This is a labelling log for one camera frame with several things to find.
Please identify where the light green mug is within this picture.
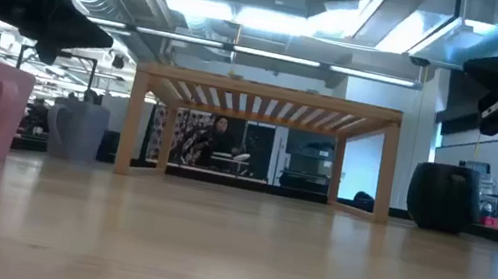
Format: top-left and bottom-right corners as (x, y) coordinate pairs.
(39, 94), (114, 169)

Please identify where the black mug orange inside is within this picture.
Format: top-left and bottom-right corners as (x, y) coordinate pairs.
(401, 158), (489, 239)

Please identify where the person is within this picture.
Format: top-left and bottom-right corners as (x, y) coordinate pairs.
(180, 109), (258, 177)

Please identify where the wooden slatted rack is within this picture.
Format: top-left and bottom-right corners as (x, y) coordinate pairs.
(110, 57), (409, 227)

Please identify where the long ceiling light bar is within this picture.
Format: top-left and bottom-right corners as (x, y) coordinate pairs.
(83, 14), (427, 93)

